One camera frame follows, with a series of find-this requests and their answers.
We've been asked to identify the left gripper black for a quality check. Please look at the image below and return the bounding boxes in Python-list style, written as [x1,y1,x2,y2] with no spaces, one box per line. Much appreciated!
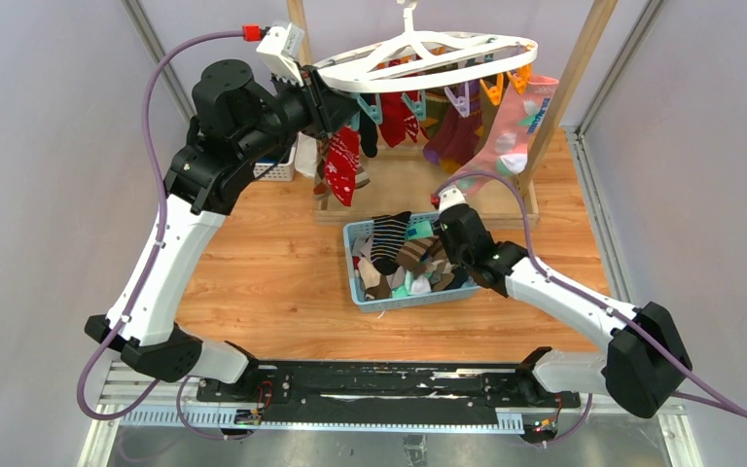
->
[236,61,360,162]

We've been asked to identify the red christmas sock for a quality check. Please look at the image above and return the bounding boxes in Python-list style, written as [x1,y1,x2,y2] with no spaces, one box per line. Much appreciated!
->
[324,126,360,207]

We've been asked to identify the white oval clip hanger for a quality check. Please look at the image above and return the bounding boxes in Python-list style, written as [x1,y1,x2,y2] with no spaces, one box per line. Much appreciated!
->
[315,1,539,93]

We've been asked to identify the teal white sock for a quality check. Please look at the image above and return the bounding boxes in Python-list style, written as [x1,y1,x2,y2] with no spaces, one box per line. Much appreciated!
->
[406,221,435,240]

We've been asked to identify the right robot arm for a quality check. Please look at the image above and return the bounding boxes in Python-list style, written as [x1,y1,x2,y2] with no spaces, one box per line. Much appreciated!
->
[435,203,693,418]

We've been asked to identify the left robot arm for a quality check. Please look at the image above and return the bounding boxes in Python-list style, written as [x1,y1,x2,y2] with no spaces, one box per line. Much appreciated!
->
[85,59,359,402]

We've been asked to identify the black hanging sock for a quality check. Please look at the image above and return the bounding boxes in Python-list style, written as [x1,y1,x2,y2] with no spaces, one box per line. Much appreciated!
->
[358,112,378,159]

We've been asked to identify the white hanging sock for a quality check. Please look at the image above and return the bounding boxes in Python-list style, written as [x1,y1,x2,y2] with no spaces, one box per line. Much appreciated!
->
[294,132,318,178]

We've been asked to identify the red hanging sock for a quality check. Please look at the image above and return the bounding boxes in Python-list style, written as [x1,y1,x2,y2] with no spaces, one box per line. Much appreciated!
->
[378,91,420,148]

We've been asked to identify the black striped sock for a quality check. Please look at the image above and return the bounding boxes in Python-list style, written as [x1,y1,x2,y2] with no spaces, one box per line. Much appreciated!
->
[371,211,411,275]

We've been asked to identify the grey sock in basket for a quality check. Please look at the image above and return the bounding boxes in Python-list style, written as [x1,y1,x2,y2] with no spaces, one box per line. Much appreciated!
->
[351,234,394,301]

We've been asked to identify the white plastic basket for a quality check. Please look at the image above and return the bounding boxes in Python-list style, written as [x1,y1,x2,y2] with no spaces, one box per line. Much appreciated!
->
[254,146,296,182]

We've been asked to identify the maroon purple hanging sock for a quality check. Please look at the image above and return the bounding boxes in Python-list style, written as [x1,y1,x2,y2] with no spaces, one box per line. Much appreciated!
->
[422,98,482,174]

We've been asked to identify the olive striped hanging sock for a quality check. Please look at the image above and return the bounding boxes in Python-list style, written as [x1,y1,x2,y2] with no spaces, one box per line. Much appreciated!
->
[420,88,451,140]

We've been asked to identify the blue sock basket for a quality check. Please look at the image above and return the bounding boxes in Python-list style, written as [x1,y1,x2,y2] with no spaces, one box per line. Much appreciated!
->
[341,212,483,315]

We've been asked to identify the brown hanging sock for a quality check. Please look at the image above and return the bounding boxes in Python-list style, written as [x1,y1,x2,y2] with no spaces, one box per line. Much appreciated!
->
[480,75,505,145]

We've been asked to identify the pink hanging sock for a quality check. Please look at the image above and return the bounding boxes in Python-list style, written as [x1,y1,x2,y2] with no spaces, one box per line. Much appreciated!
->
[455,75,559,179]

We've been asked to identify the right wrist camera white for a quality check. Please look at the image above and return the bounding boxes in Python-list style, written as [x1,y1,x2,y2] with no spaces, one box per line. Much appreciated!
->
[431,185,467,213]

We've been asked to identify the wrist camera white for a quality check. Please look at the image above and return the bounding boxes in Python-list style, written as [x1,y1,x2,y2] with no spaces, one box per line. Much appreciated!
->
[431,185,467,213]
[256,22,304,87]

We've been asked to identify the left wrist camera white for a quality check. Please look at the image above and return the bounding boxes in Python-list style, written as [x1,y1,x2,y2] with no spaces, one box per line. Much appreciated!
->
[256,22,304,87]

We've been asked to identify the wooden hanger rack frame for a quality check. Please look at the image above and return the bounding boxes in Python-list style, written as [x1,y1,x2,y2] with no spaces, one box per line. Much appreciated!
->
[313,1,618,230]

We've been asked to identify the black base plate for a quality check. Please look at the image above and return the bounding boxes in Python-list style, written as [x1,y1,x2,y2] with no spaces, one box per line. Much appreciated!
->
[196,360,581,428]

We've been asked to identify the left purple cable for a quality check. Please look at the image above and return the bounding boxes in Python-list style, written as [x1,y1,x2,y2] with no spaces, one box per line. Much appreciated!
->
[75,29,259,442]

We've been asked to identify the purple cable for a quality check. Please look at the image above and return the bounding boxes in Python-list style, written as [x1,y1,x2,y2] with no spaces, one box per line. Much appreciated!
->
[75,29,259,442]
[434,170,747,446]

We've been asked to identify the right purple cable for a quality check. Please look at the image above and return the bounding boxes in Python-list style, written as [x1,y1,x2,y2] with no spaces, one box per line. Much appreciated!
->
[434,170,747,446]

